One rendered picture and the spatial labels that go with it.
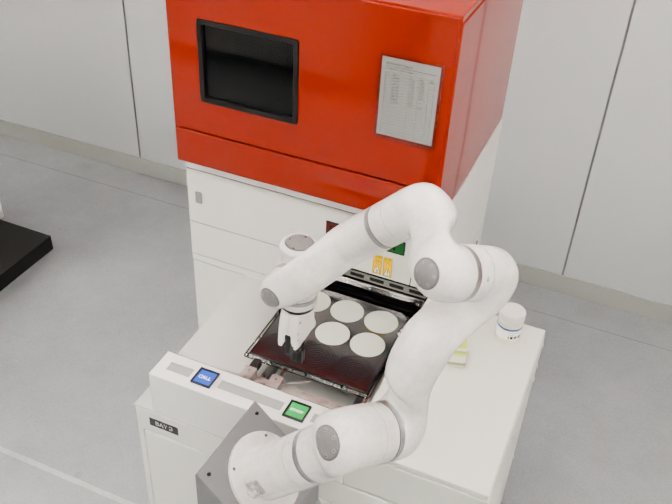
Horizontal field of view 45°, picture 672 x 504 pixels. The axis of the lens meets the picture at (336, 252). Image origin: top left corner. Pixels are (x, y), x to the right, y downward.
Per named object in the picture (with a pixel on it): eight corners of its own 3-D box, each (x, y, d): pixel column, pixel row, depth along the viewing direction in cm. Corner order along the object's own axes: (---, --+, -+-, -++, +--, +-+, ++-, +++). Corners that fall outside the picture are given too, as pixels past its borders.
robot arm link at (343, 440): (343, 478, 173) (423, 452, 157) (275, 495, 160) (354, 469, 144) (328, 422, 176) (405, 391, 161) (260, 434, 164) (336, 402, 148)
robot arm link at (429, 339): (323, 437, 161) (380, 426, 172) (358, 483, 154) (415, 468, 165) (442, 228, 140) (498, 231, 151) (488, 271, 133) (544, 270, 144)
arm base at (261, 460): (264, 537, 177) (317, 521, 164) (212, 467, 175) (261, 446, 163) (311, 480, 191) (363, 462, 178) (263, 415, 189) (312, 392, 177)
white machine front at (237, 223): (196, 254, 275) (189, 150, 251) (427, 326, 251) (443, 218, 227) (191, 259, 273) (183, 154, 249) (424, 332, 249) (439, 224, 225)
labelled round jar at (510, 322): (497, 325, 231) (503, 299, 225) (522, 332, 229) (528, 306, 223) (491, 340, 226) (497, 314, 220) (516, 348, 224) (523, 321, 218)
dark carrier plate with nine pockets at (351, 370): (303, 284, 253) (303, 282, 253) (408, 316, 243) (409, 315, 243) (250, 353, 227) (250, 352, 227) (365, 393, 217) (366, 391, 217)
